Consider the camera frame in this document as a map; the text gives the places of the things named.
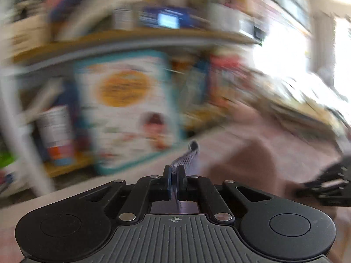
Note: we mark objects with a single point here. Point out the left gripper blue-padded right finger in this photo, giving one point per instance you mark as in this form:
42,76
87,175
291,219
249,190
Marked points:
205,194

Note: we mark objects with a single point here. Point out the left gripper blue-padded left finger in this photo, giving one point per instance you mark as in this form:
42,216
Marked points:
146,191

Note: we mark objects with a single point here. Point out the purple and pink knit sweater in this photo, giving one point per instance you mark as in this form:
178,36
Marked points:
280,168

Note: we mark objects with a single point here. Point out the teal children's sound book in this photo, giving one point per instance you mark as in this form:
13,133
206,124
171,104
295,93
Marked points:
129,107

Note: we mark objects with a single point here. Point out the white usmile box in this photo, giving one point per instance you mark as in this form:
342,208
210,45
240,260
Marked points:
57,134

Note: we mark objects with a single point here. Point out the smartphone on shelf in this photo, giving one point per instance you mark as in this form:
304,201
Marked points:
166,17

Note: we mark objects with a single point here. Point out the white shelf frame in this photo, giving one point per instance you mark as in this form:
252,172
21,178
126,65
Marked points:
29,166

